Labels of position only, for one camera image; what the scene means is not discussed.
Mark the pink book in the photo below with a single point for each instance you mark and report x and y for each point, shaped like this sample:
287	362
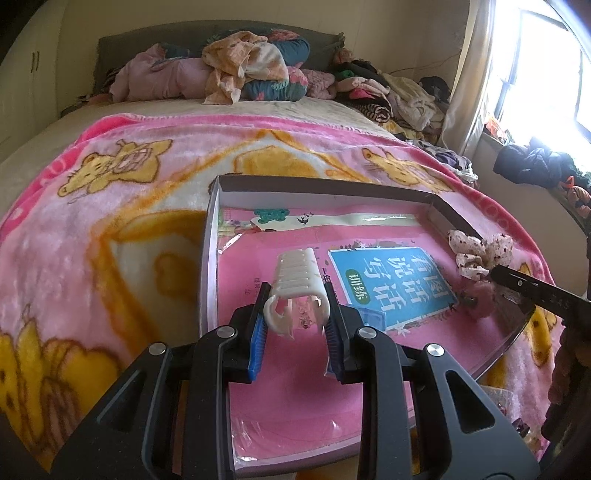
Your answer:
295	415

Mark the cream wardrobe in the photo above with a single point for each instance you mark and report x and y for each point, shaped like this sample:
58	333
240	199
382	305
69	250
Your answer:
27	69

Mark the cream curtain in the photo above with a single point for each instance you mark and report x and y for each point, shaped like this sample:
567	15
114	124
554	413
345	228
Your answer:
475	69

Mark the white hair claw clip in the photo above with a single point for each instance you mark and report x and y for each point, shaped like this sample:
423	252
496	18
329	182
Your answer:
295	277

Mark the dark jacket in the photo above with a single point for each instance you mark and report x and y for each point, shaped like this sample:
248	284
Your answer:
531	161

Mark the window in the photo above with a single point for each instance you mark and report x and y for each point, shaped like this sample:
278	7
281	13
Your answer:
549	78

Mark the pink cartoon printed blanket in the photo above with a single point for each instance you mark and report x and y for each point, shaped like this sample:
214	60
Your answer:
115	221

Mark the pink garment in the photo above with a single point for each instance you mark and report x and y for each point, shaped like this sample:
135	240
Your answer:
157	76

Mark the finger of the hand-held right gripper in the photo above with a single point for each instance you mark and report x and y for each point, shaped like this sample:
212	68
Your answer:
540	290

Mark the orange white floral cloth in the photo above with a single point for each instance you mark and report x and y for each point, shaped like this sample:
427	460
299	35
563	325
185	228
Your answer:
240	60

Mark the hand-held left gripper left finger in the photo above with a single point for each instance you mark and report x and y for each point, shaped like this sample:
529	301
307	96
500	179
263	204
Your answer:
257	339

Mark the floral fabric scrunchie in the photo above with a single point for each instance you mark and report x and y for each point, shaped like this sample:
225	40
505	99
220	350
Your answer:
475	251

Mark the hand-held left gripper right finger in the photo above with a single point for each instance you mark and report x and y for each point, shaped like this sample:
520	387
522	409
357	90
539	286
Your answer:
333	344

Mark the purple grey clothes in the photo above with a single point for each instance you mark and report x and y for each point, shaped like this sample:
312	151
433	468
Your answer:
450	159

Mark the orange black cloth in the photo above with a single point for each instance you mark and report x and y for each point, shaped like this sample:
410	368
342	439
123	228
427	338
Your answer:
577	191

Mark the pile of mixed clothes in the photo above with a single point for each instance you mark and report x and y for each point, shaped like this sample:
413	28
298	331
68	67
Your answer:
392	97

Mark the grey bed headboard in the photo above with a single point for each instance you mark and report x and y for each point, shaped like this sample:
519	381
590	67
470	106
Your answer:
120	50

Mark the dark cardboard box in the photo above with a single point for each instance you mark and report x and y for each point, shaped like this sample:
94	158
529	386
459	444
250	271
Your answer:
210	258

